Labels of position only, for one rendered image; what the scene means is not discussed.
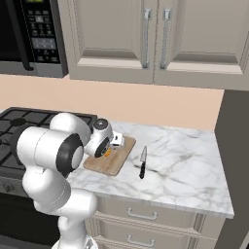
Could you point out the dark grey fridge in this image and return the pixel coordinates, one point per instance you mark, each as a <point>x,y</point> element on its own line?
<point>235,155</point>

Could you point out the beige cupboard door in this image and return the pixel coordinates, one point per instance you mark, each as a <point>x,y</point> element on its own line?
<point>107,35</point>
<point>207,39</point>

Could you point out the beige drawer front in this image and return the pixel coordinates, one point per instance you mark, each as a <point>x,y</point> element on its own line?
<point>175,215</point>
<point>113,233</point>

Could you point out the wooden cutting board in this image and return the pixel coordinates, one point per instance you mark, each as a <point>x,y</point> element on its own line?
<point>113,160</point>

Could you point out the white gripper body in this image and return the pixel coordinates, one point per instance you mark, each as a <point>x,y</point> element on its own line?
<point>117,144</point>

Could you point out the black microwave oven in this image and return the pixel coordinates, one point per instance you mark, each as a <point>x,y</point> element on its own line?
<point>39,35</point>

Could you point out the orange food piece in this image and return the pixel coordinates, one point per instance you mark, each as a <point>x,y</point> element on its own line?
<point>108,153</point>

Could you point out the black gas hob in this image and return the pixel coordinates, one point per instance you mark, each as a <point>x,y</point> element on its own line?
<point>19,120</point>

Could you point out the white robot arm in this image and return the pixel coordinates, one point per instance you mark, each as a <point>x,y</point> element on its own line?
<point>45,152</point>

